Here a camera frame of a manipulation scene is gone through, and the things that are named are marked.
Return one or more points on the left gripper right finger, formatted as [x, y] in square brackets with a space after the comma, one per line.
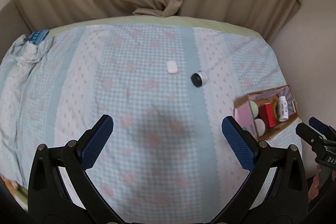
[275, 190]

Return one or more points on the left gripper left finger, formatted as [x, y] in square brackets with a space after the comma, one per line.
[60, 191]

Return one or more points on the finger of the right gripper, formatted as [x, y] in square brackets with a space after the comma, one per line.
[327, 131]
[311, 137]

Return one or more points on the white plastic bottle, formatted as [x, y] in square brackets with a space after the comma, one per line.
[282, 109]

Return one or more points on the white lid green jar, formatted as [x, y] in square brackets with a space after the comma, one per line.
[260, 127]

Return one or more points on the red rectangular box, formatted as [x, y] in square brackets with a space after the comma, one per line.
[267, 115]

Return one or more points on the pale green cream jar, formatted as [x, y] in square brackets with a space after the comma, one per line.
[254, 109]

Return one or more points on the yellow tape roll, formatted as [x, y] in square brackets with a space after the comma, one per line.
[275, 109]

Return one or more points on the right hand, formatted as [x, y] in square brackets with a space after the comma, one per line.
[321, 180]

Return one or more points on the pink cardboard box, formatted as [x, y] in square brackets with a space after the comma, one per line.
[243, 114]

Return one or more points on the blue white crumpled blanket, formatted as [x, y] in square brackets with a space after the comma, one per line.
[16, 66]

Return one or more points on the small black lid jar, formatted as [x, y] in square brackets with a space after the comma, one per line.
[199, 79]

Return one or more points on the blue pink patterned bedsheet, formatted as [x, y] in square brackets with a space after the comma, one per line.
[167, 160]

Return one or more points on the blue packet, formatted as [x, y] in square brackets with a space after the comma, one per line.
[38, 36]

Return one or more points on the white earbud case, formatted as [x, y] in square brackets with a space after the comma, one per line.
[171, 67]

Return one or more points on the grey sofa backrest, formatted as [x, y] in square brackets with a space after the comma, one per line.
[12, 26]

